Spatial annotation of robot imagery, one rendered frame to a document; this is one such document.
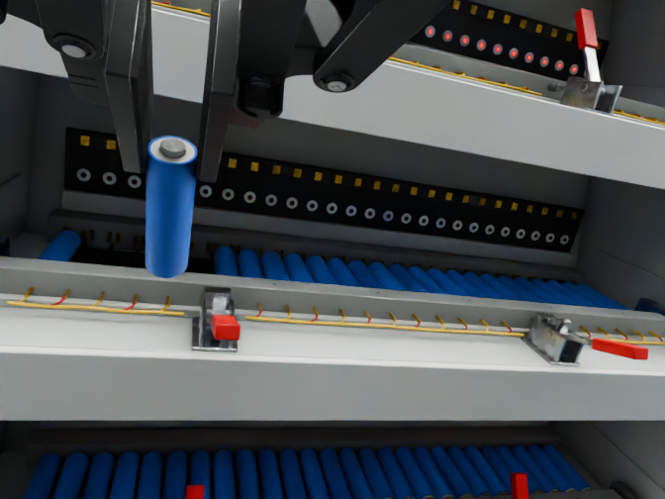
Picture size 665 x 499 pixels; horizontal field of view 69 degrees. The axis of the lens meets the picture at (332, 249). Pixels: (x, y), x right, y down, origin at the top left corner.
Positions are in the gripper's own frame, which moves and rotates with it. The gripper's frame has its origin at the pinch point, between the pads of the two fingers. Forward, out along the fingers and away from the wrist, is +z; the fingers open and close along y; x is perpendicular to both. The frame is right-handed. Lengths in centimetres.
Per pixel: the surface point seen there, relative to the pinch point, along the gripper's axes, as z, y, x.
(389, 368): 15.8, -14.7, 8.7
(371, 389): 16.7, -13.8, 10.1
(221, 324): 9.7, -2.8, 6.5
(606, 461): 30, -47, 19
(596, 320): 19.4, -36.5, 4.3
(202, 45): 11.3, -0.8, -9.3
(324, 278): 23.0, -12.1, 1.8
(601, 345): 12.2, -29.2, 6.7
